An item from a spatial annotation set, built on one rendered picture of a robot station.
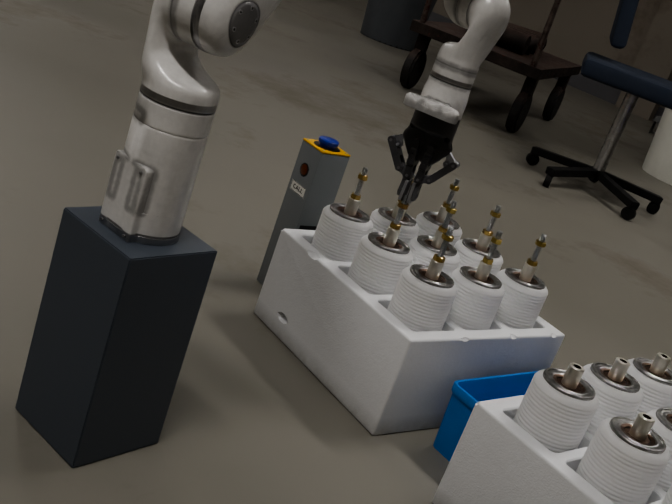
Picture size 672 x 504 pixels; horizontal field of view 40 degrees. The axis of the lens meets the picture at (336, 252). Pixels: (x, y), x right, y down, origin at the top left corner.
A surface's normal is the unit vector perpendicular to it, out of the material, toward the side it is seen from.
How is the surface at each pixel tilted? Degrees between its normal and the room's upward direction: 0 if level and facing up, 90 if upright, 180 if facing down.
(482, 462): 90
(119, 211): 90
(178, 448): 0
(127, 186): 90
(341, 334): 90
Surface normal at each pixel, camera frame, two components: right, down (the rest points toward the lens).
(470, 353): 0.55, 0.47
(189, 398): 0.32, -0.88
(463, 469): -0.74, -0.01
